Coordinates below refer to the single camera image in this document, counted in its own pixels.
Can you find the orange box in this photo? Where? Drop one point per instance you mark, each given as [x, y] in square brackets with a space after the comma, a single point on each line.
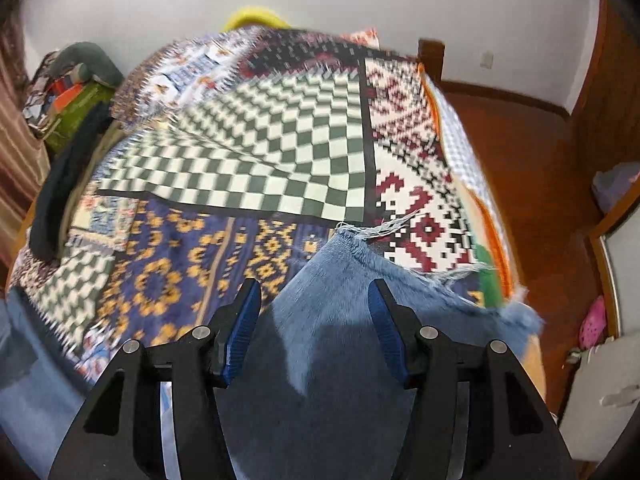
[69, 96]

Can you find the pink shoe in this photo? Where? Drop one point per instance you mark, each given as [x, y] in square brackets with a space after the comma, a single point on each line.
[594, 320]

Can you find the black folded pants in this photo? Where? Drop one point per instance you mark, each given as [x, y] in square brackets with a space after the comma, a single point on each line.
[65, 185]

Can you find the green fabric bag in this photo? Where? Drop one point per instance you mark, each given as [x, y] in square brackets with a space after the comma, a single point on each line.
[85, 110]

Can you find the floral orange pillow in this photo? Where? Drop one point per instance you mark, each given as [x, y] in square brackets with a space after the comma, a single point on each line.
[365, 36]

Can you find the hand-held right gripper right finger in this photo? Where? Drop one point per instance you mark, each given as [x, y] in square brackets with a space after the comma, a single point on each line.
[385, 325]

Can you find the yellow padded headboard tube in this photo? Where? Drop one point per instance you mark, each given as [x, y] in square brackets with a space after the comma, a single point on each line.
[255, 14]

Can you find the striped pink curtain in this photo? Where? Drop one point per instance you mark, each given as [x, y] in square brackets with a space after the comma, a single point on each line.
[15, 160]

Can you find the blue jeans pants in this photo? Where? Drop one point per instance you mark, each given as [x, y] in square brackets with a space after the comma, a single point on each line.
[320, 310]

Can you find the checked orange-edged bedsheet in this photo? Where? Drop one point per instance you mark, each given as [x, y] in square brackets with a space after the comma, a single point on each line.
[460, 135]

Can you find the white wall socket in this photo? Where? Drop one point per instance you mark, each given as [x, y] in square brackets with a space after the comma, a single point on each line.
[486, 59]

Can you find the white appliance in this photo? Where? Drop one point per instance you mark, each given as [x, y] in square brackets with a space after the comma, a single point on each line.
[595, 400]

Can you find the purple cloth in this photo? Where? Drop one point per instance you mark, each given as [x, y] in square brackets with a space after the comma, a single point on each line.
[617, 187]

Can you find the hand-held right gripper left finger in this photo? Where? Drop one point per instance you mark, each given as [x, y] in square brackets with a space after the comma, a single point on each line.
[245, 320]

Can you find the patchwork patterned blanket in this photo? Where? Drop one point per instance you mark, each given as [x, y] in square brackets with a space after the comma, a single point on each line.
[300, 135]

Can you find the wooden bed post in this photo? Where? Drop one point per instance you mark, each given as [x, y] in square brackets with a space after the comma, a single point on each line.
[431, 60]

